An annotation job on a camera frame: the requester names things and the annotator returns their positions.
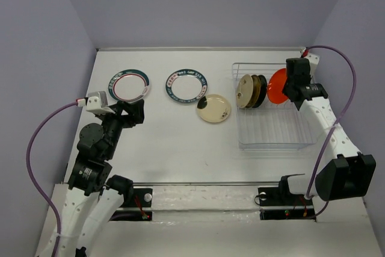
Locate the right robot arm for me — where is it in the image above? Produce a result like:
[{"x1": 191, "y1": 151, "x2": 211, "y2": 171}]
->
[{"x1": 277, "y1": 58, "x2": 376, "y2": 204}]

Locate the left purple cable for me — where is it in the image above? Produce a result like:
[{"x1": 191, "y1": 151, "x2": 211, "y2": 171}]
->
[{"x1": 26, "y1": 99, "x2": 88, "y2": 257}]

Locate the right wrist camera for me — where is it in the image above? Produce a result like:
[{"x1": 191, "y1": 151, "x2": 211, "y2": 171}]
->
[{"x1": 301, "y1": 48, "x2": 320, "y2": 76}]

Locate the orange plate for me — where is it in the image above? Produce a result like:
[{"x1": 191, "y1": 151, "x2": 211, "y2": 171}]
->
[{"x1": 267, "y1": 68, "x2": 288, "y2": 104}]

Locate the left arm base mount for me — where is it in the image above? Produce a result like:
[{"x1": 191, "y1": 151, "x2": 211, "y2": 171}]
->
[{"x1": 110, "y1": 187, "x2": 153, "y2": 221}]

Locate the yellow brown patterned plate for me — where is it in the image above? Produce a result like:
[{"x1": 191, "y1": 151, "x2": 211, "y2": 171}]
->
[{"x1": 246, "y1": 75, "x2": 262, "y2": 108}]

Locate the cream plate with red dot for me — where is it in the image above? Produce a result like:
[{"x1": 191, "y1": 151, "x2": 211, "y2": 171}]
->
[{"x1": 236, "y1": 74, "x2": 257, "y2": 108}]

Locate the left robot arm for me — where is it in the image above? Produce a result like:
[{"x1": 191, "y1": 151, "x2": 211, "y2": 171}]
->
[{"x1": 39, "y1": 94, "x2": 144, "y2": 256}]

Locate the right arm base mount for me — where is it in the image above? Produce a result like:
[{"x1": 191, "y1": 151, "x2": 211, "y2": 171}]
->
[{"x1": 254, "y1": 174, "x2": 316, "y2": 221}]

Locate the purple cable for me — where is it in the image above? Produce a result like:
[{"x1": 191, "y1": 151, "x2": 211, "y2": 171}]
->
[
  {"x1": 303, "y1": 45, "x2": 357, "y2": 218},
  {"x1": 26, "y1": 99, "x2": 88, "y2": 257}
]

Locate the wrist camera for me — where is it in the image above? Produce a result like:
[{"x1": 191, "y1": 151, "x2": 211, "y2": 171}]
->
[
  {"x1": 301, "y1": 48, "x2": 320, "y2": 76},
  {"x1": 85, "y1": 91, "x2": 112, "y2": 115}
]

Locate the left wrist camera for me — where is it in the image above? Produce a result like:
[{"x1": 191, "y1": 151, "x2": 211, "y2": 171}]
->
[{"x1": 85, "y1": 91, "x2": 112, "y2": 115}]

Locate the green rimmed plate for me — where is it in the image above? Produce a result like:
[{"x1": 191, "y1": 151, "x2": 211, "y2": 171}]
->
[
  {"x1": 108, "y1": 69, "x2": 151, "y2": 103},
  {"x1": 165, "y1": 69, "x2": 208, "y2": 104}
]

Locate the cream plate with black patch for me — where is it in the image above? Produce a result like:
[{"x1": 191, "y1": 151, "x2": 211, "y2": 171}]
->
[{"x1": 197, "y1": 94, "x2": 232, "y2": 123}]

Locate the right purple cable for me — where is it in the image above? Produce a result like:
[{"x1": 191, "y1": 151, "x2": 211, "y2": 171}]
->
[{"x1": 303, "y1": 45, "x2": 357, "y2": 218}]

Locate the white wire dish rack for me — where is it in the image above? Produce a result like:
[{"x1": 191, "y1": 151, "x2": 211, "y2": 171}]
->
[{"x1": 232, "y1": 62, "x2": 318, "y2": 151}]

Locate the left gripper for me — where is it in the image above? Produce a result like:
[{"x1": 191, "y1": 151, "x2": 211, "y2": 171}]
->
[{"x1": 97, "y1": 98, "x2": 146, "y2": 158}]

